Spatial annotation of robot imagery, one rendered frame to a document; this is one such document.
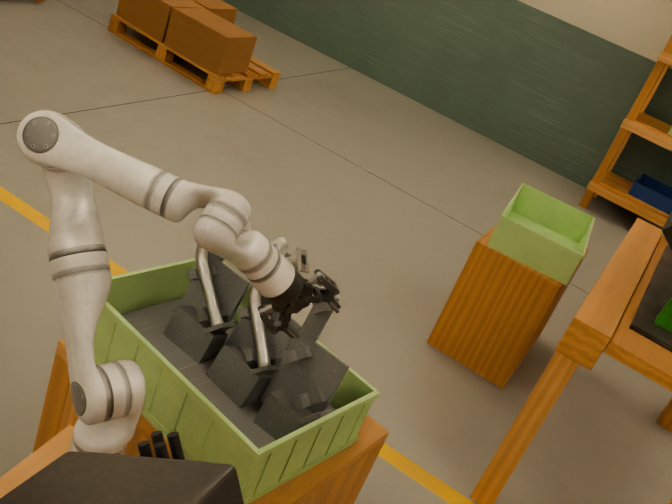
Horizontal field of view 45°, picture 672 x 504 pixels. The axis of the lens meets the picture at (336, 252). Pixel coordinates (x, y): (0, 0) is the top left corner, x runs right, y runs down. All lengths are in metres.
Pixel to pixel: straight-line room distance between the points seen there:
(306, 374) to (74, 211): 0.72
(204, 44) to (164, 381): 4.76
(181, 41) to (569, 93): 3.49
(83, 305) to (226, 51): 5.04
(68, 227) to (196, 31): 5.10
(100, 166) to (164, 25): 5.31
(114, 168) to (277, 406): 0.74
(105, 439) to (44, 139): 0.50
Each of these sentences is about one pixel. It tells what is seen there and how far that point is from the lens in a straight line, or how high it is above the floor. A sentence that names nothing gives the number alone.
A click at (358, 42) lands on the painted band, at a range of 8.38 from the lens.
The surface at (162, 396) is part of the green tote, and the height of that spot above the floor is 0.88.
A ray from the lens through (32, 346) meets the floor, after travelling 3.29.
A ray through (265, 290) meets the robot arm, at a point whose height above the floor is 1.34.
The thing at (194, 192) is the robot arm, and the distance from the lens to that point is 1.31.
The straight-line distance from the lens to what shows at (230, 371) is 1.92.
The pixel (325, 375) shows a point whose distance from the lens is 1.83.
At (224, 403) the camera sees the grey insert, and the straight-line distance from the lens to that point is 1.90.
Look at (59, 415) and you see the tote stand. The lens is 2.14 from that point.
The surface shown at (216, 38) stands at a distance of 6.28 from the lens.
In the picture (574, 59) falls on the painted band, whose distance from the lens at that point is 7.68.
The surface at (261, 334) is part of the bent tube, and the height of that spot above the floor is 1.00.
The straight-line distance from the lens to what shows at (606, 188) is 7.17.
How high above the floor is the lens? 2.05
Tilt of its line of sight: 26 degrees down
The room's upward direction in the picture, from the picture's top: 22 degrees clockwise
